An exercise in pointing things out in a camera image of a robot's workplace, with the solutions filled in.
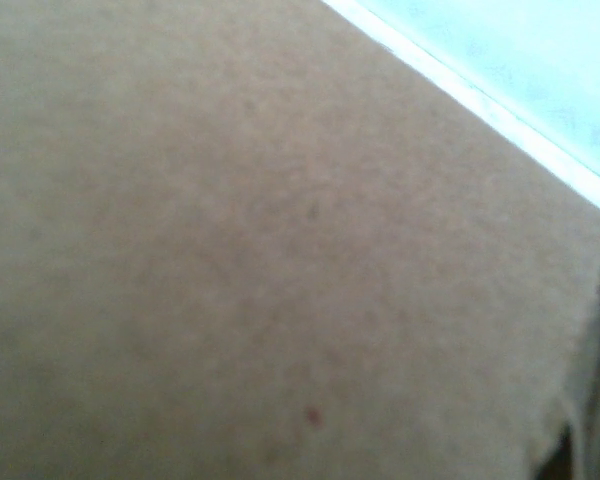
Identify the brown cardboard box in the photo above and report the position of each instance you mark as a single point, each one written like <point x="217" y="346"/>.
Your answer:
<point x="230" y="250"/>

